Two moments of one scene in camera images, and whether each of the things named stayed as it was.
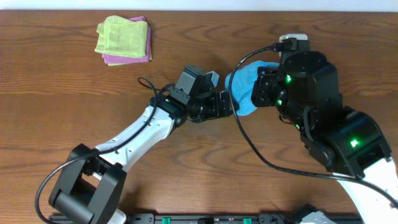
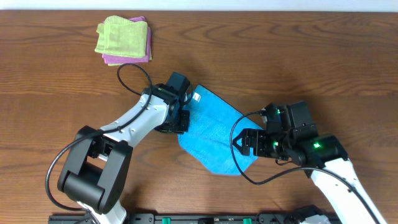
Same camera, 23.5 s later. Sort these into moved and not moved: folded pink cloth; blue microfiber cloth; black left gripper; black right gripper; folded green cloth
Moved: black right gripper; blue microfiber cloth; black left gripper
Not moved: folded pink cloth; folded green cloth
